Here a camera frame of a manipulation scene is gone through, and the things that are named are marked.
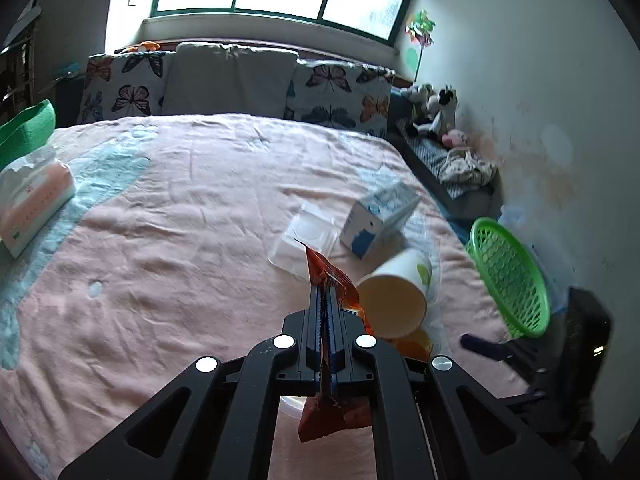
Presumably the white carton box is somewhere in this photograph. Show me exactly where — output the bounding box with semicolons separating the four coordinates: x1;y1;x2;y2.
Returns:
340;181;422;261

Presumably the pink blanket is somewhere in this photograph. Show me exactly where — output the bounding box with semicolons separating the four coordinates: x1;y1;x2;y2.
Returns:
0;112;531;480

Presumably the orange red snack wrapper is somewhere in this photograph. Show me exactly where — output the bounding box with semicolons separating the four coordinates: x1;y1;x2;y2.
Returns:
294;239;375;443

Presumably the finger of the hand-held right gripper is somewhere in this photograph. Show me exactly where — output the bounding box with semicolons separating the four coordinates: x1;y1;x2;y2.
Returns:
460;332;516;362
495;389;547;412

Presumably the grey plush toy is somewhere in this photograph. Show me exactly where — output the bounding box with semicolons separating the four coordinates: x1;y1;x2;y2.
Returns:
400;82;433;106

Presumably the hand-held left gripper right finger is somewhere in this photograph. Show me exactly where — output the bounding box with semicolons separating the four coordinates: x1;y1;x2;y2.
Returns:
327;290;583;480

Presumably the white printed paper cup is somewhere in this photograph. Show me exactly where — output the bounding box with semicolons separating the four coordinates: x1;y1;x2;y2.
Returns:
356;247;435;340

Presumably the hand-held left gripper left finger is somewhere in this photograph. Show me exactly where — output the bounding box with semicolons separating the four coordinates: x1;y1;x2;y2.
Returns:
57;287;331;480

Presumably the crumpled beige cloth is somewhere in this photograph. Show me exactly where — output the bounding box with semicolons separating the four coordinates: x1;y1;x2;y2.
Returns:
437;149;498;186

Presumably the grey pillow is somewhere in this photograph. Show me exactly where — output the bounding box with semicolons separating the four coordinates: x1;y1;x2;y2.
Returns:
161;42;300;120

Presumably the large butterfly print pillow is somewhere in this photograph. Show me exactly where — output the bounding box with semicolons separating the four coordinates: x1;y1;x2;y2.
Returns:
284;59;396;138

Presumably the clear plastic container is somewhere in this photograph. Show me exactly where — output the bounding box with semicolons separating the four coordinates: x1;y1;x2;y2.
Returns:
268;203;337;281

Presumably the cow plush toy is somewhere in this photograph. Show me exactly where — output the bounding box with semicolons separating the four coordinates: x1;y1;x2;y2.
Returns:
406;86;458;143

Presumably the green plastic bin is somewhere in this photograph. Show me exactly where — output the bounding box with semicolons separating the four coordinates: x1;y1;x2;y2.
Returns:
0;99;57;171

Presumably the metal rack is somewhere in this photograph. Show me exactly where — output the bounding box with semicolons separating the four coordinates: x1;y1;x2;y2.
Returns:
0;35;36;116

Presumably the colourful pinwheel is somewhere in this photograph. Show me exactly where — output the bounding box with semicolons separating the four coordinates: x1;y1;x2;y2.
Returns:
404;9;437;83

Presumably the small butterfly print pillow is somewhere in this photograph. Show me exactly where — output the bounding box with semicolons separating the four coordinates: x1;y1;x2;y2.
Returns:
76;50;176;123

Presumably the green plastic basket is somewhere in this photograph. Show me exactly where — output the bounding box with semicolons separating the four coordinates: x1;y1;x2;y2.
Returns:
465;216;551;339

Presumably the pink tissue pack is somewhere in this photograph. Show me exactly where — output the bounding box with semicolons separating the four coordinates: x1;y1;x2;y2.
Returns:
0;144;77;259

